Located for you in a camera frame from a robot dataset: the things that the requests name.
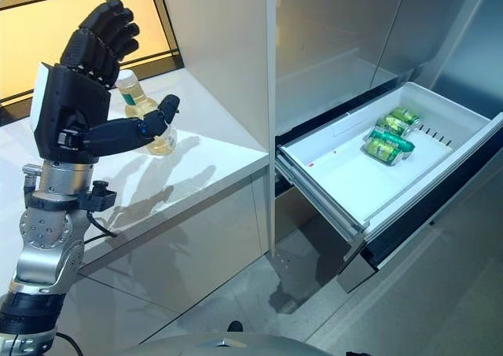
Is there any stainless steel fridge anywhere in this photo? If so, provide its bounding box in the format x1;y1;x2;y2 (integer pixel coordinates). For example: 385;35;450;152
270;0;503;294

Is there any white fridge drawer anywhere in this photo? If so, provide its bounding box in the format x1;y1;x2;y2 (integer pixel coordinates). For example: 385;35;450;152
274;81;503;294

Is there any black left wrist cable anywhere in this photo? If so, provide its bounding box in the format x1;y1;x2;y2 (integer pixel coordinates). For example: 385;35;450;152
84;209;119;240

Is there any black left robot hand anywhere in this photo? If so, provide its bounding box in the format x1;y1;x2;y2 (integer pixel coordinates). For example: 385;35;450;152
29;0;182;164

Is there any yellow drink bottle white cap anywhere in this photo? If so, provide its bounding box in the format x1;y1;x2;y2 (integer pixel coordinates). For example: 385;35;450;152
113;69;178;157

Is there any white tall cabinet panel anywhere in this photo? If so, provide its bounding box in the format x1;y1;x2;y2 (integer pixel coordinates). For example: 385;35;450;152
155;0;282;255

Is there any dark green drink can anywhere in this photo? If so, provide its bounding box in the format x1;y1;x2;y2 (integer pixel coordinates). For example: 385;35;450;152
367;127;416;152

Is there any amber window with dark frame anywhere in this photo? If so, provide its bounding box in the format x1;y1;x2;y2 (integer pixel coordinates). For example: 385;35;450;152
0;0;185;127

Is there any grey robot torso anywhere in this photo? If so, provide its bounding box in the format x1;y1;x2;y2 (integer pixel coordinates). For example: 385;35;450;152
129;332;354;356

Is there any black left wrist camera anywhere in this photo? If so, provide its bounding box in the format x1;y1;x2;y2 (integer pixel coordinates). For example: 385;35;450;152
80;179;118;212

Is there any white counter cabinet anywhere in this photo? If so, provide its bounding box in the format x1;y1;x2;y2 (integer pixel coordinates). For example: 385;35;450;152
0;71;273;356

